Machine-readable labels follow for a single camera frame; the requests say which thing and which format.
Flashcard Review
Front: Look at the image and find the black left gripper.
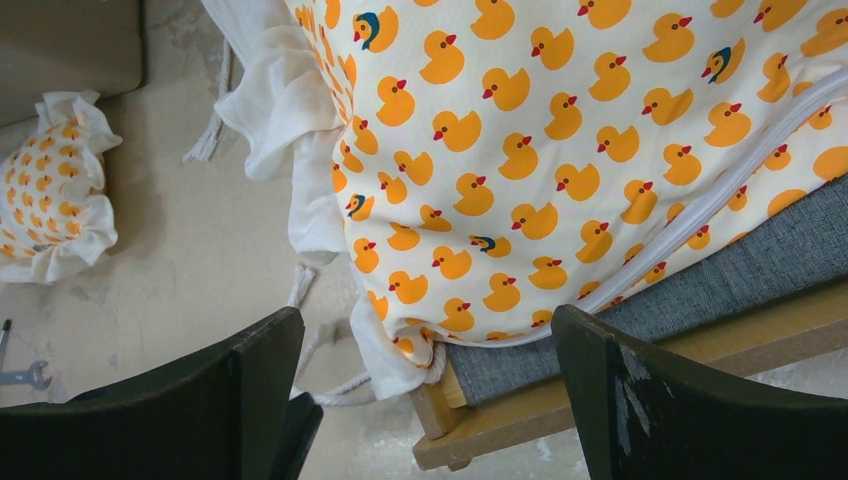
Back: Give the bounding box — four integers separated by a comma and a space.
269, 393, 323, 480

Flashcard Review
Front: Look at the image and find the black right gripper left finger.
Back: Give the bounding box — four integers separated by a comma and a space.
1, 307, 305, 479

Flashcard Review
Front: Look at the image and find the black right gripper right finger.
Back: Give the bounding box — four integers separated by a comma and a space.
551, 305, 847, 479

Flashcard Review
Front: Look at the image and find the wooden pet bed frame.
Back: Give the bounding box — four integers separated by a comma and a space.
412, 281, 847, 479

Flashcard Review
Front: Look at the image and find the orange patterned white blanket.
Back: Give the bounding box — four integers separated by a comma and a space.
205, 1, 847, 400

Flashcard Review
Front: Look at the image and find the silver open-end wrench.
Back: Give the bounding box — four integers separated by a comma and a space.
0, 360, 52, 391

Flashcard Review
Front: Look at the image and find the yellow black screwdriver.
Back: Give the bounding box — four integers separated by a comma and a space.
0, 319, 13, 365

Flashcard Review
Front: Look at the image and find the small orange patterned pillow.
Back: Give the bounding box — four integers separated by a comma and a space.
1, 90, 122, 284

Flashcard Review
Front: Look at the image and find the tan plastic tool case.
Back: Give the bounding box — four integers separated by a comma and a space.
1, 1, 143, 126

